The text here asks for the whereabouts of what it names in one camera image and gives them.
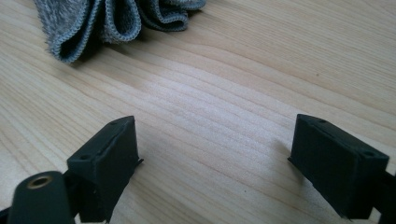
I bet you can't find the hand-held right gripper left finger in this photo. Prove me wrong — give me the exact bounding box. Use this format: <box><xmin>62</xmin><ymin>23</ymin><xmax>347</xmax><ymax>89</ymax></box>
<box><xmin>64</xmin><ymin>115</ymin><xmax>144</xmax><ymax>224</ymax></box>

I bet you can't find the grey fluffy cloth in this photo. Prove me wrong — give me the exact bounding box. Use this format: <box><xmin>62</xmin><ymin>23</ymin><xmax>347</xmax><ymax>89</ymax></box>
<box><xmin>33</xmin><ymin>0</ymin><xmax>207</xmax><ymax>64</ymax></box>

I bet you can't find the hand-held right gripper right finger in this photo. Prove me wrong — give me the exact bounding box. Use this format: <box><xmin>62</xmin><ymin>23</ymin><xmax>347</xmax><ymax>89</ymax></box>
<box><xmin>288</xmin><ymin>113</ymin><xmax>390</xmax><ymax>220</ymax></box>

